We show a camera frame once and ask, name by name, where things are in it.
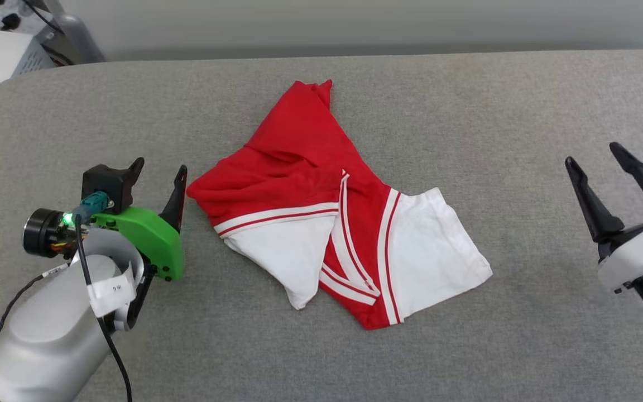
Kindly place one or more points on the white partition panel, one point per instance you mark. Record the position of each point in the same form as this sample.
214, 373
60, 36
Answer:
355, 22

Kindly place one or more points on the red and white shirt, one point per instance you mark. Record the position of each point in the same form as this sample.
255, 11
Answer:
299, 156

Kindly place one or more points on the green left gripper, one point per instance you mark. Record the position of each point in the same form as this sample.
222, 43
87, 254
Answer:
154, 240

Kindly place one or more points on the black power plug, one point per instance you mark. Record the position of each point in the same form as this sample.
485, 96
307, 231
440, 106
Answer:
10, 22

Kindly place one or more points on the white paper label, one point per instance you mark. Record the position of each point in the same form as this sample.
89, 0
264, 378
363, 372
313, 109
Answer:
109, 290

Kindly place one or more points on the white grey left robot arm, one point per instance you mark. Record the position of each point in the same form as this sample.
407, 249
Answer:
48, 335

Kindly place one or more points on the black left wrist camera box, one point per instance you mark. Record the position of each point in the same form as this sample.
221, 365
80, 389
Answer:
106, 181

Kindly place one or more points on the grey partition support foot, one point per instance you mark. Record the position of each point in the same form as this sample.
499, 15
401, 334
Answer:
78, 33

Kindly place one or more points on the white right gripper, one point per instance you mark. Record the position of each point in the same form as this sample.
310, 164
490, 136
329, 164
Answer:
639, 251

